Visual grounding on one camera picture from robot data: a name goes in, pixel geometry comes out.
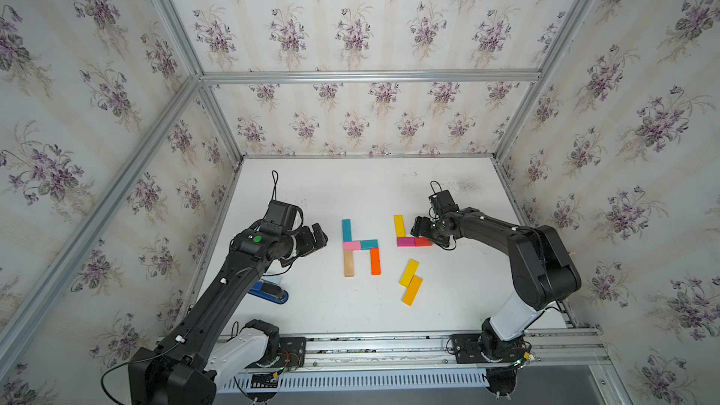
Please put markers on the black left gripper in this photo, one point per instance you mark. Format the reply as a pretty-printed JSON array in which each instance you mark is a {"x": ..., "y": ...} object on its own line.
[{"x": 308, "y": 245}]

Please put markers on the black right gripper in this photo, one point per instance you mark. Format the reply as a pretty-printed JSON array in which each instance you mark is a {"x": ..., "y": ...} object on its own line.
[{"x": 420, "y": 228}]

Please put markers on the red block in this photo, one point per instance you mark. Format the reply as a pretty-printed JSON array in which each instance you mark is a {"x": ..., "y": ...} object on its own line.
[{"x": 422, "y": 242}]

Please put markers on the yellow block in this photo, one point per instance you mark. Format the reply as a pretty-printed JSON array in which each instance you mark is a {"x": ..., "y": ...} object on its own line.
[
  {"x": 408, "y": 273},
  {"x": 399, "y": 226}
]

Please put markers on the magenta block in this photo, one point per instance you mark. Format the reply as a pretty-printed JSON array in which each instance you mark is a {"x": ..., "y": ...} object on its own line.
[{"x": 406, "y": 241}]

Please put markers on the long teal block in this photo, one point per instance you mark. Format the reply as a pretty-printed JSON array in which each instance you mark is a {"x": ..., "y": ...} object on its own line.
[{"x": 346, "y": 231}]

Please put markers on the natural wood block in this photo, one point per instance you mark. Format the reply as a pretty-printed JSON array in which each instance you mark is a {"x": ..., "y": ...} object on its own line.
[{"x": 348, "y": 263}]

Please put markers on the pink block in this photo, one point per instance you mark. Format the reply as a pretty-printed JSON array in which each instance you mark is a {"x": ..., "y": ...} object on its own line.
[{"x": 352, "y": 246}]

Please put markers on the short teal block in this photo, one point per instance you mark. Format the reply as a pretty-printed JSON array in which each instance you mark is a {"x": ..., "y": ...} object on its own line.
[{"x": 369, "y": 245}]

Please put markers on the amber orange block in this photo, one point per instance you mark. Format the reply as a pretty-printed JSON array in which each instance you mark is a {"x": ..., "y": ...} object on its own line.
[{"x": 412, "y": 291}]

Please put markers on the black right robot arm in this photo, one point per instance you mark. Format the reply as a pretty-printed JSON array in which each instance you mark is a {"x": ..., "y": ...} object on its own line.
[{"x": 541, "y": 272}]

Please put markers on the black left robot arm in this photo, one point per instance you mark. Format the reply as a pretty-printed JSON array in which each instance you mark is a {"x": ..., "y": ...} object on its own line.
[{"x": 179, "y": 369}]

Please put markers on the blue stapler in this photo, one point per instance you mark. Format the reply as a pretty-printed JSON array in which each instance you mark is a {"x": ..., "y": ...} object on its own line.
[{"x": 270, "y": 292}]

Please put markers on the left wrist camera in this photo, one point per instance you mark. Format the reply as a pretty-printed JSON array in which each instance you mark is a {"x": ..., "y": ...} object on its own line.
[{"x": 282, "y": 218}]

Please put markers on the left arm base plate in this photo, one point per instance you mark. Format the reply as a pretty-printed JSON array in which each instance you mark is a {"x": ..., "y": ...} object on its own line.
[{"x": 286, "y": 352}]

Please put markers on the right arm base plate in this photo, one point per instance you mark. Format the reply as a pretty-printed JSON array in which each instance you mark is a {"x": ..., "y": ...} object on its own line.
[{"x": 484, "y": 348}]

